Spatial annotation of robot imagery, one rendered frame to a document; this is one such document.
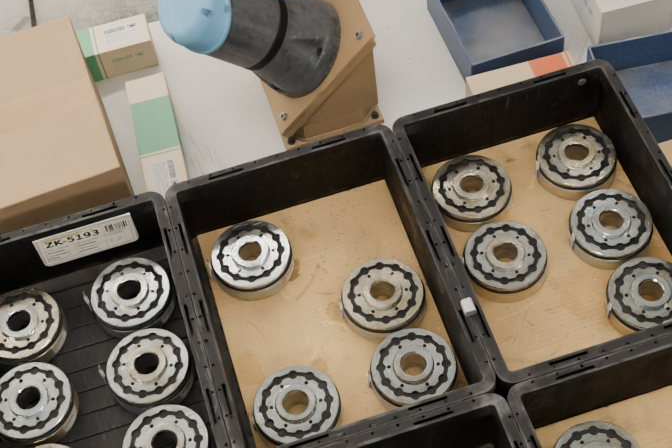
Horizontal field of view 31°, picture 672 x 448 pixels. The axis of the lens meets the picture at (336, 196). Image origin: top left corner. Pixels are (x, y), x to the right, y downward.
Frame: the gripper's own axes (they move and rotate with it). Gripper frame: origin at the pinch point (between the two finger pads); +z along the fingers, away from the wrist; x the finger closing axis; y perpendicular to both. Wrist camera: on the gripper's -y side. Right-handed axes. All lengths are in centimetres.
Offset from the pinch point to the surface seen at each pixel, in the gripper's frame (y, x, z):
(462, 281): 56, -42, -17
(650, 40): 14.9, 0.0, 0.2
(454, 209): 42, -39, -10
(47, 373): 50, -93, -10
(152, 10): -94, -76, 77
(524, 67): 15.3, -19.9, -1.3
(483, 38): 1.8, -21.7, 5.9
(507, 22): -0.2, -17.1, 5.9
